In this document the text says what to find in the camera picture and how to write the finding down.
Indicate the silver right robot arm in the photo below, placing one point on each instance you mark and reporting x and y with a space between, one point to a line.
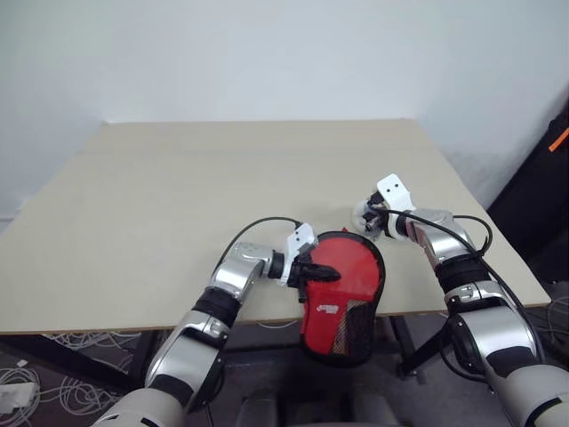
484 311

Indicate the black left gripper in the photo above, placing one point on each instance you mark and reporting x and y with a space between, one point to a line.
300 273

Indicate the black metal table frame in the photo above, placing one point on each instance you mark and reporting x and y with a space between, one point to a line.
422 347

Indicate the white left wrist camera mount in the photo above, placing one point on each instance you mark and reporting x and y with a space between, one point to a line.
298 240

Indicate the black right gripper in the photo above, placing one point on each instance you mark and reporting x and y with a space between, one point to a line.
380 222

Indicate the white power adapter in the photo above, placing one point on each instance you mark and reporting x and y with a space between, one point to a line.
18 396

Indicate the red and black mitt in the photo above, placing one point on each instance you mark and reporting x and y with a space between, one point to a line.
338 320

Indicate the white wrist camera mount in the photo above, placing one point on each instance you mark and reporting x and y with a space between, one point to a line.
298 240
395 191

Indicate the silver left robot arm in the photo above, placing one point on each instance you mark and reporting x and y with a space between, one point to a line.
195 329

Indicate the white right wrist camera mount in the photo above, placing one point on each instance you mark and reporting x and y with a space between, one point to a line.
395 191

